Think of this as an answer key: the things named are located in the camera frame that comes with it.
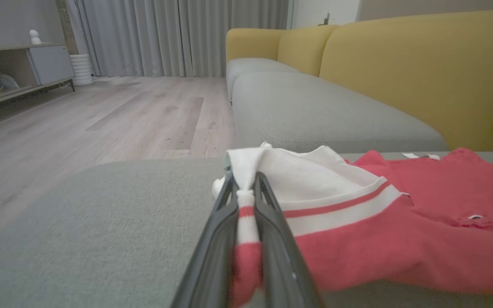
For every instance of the grey low sideboard cabinet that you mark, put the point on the grey low sideboard cabinet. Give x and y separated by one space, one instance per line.
51 64

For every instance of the yellow sofa corner backrest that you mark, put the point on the yellow sofa corner backrest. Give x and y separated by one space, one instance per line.
250 42

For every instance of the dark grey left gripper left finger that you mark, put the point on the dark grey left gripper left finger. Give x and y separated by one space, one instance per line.
216 248

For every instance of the pale crumpled bundle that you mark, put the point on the pale crumpled bundle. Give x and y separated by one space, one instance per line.
3 81

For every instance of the large grey sofa ottoman cushion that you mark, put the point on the large grey sofa ottoman cushion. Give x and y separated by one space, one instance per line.
101 235

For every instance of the narrow yellow sofa backrest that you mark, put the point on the narrow yellow sofa backrest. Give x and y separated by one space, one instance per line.
302 49

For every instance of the grey pleated curtain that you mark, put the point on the grey pleated curtain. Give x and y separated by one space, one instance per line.
178 34

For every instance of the grey sofa seat cushion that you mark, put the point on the grey sofa seat cushion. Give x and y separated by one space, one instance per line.
250 68
315 111

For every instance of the white ribbed cylinder appliance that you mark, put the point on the white ribbed cylinder appliance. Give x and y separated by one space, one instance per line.
81 69

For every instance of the red shirt with white trim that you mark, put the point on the red shirt with white trim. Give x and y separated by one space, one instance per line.
400 239

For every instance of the small white figurine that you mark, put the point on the small white figurine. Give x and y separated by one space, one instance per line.
35 37

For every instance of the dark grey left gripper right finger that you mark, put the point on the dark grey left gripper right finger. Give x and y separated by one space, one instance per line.
278 248

